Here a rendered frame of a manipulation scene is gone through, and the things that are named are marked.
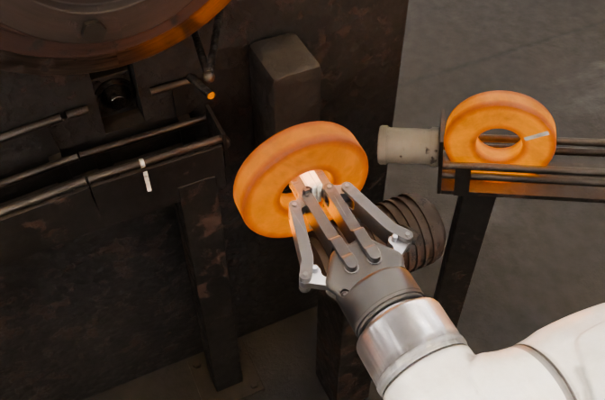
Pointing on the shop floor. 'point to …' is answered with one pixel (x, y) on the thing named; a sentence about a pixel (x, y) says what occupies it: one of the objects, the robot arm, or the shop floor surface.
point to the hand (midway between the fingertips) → (302, 173)
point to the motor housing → (337, 360)
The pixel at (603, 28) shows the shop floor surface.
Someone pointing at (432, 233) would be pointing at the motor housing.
